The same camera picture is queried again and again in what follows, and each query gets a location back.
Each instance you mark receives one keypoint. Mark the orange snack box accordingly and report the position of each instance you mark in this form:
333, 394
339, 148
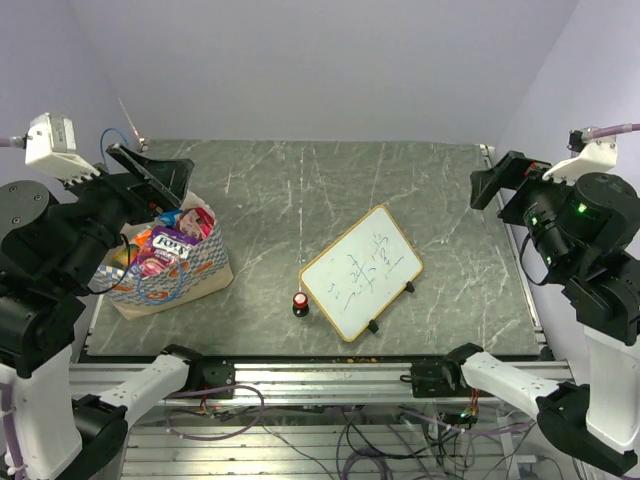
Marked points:
141, 237

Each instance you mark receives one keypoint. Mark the pink face snack packet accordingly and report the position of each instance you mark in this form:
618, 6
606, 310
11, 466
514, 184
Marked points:
197, 222

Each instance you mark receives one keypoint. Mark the blue checkered paper bag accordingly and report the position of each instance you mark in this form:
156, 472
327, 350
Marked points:
206, 270

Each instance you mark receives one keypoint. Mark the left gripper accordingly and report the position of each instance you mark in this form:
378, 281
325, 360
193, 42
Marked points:
146, 195

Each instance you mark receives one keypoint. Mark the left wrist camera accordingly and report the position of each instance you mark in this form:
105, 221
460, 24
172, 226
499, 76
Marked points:
51, 149

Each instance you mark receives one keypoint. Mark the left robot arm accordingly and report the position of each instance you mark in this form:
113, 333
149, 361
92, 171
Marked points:
49, 254

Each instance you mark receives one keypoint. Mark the small whiteboard yellow frame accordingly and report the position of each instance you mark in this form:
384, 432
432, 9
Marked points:
361, 273

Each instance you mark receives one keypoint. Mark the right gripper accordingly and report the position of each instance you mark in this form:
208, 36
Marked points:
486, 182

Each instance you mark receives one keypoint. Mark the purple Fox's candy bag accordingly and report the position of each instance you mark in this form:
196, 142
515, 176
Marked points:
162, 248

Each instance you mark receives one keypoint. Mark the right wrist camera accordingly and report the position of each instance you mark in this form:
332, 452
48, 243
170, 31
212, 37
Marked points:
593, 151

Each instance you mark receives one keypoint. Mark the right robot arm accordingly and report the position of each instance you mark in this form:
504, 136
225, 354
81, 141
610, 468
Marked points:
581, 230

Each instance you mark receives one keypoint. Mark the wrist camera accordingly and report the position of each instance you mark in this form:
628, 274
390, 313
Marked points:
593, 151
51, 149

